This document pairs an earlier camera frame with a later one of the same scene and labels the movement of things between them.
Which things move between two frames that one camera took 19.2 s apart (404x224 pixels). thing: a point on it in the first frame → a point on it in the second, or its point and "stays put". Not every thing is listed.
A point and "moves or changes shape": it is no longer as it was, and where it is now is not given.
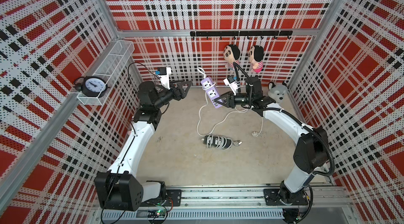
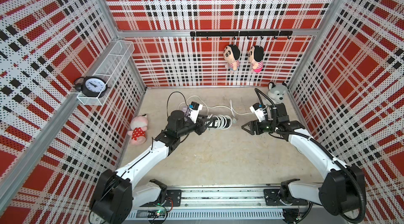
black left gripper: [181, 94] → [200, 126]
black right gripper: [230, 101] → [250, 124]
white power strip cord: [254, 134] moves or changes shape
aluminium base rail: [240, 203] stays put
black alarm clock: [93, 87] stays put
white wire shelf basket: [109, 70] stays put
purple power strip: [211, 92] → [184, 110]
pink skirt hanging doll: [255, 56] stays put
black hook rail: [247, 33] stays put
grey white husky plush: [278, 92] stays put
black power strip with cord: [220, 142] → [220, 121]
